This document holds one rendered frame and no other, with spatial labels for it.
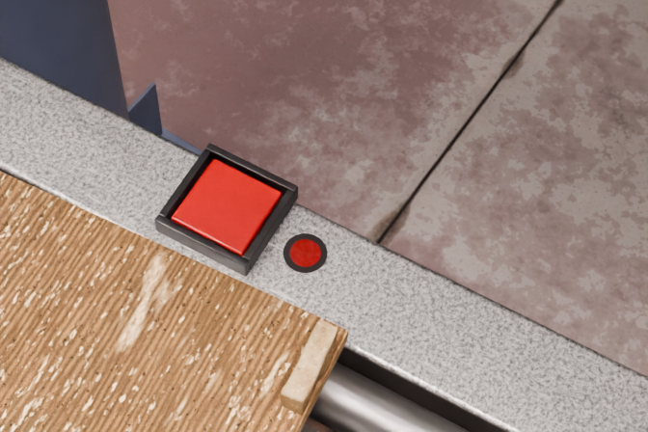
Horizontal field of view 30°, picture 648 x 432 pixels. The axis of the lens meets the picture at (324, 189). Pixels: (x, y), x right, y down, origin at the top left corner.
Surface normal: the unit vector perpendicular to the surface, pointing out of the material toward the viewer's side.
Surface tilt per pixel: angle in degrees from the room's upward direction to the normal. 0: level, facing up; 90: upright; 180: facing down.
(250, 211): 0
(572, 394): 0
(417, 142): 1
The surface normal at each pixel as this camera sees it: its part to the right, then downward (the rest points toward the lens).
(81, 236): 0.04, -0.51
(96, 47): 0.87, 0.44
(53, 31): 0.41, 0.79
